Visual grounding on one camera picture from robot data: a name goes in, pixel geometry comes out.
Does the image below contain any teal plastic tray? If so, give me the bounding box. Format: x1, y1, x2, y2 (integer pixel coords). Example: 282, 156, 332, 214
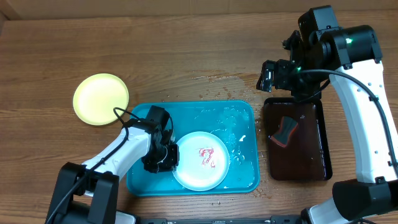
126, 100, 260, 197

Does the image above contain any light blue plate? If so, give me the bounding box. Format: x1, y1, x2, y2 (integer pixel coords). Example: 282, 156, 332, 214
173, 131, 229, 192

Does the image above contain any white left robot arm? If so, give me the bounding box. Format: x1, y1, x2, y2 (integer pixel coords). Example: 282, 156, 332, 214
45, 119, 178, 223

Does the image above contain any orange and black sponge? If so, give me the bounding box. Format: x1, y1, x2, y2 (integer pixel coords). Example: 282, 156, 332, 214
270, 116, 298, 147

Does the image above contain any black rail at table edge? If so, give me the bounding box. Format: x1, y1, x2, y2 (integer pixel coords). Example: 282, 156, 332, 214
137, 215, 307, 224

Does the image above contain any yellow plate with red stain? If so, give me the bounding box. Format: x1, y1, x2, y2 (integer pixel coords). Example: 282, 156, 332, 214
73, 73, 129, 126

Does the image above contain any black water tray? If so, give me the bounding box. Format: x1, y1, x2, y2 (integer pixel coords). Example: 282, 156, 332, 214
263, 98, 333, 181

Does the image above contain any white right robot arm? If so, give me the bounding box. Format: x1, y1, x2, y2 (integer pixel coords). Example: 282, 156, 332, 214
257, 25, 397, 223

